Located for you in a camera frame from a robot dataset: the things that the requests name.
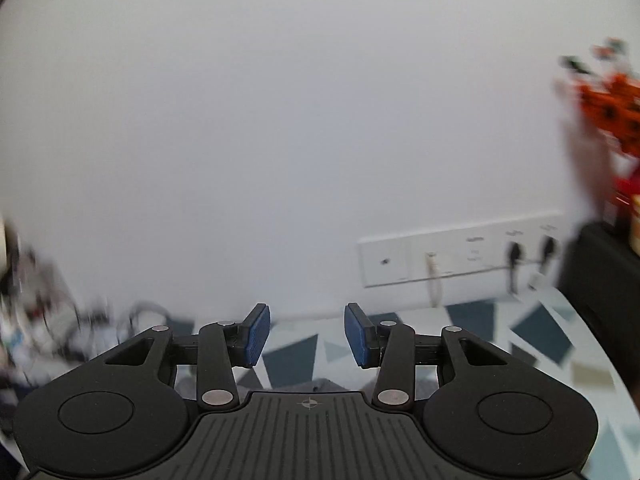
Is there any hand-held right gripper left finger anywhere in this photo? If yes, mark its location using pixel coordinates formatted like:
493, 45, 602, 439
92, 302, 273, 411

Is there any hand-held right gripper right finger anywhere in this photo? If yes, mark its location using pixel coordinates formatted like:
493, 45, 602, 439
344, 302, 513, 408

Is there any geometric patterned table mat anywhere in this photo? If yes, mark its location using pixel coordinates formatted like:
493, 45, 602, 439
65, 295, 640, 480

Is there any black box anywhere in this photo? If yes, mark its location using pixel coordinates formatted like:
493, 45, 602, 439
557, 222, 640, 376

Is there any red bottle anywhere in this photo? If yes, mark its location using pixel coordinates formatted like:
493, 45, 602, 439
612, 175, 640, 226

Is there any orange and black object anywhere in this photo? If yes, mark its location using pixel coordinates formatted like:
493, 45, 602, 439
554, 37, 640, 153

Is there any white coaxial wall socket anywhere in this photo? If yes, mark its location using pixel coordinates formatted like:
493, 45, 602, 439
357, 237, 413, 288

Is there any white network cable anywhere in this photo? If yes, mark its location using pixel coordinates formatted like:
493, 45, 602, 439
425, 252, 445, 308

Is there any white network wall socket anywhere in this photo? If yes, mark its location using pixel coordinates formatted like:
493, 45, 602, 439
410, 234, 465, 281

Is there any white power wall socket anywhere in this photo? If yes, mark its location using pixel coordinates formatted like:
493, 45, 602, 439
500, 225, 536, 270
532, 219, 567, 267
462, 229, 503, 275

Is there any black power plug with cable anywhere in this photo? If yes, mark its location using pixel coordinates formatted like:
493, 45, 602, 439
506, 242, 522, 295

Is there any tangle of dark cables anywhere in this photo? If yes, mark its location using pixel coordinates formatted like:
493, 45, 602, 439
0, 220, 196, 396

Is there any black plug with labelled cable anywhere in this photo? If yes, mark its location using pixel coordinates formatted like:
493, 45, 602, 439
529, 235, 557, 291

